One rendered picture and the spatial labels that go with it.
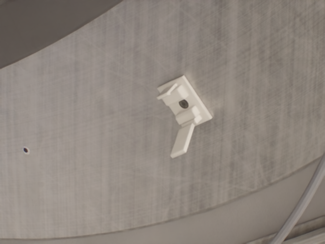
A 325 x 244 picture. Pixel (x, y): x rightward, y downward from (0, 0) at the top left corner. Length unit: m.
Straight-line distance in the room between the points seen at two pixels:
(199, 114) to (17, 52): 0.09
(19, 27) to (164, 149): 0.10
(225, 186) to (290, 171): 0.04
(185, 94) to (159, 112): 0.02
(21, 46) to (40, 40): 0.01
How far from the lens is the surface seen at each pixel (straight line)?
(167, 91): 0.94
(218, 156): 0.96
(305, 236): 0.95
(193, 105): 0.95
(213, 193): 0.97
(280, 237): 0.93
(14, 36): 0.91
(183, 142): 0.94
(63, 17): 0.89
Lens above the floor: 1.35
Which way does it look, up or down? 36 degrees down
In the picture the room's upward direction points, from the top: 2 degrees clockwise
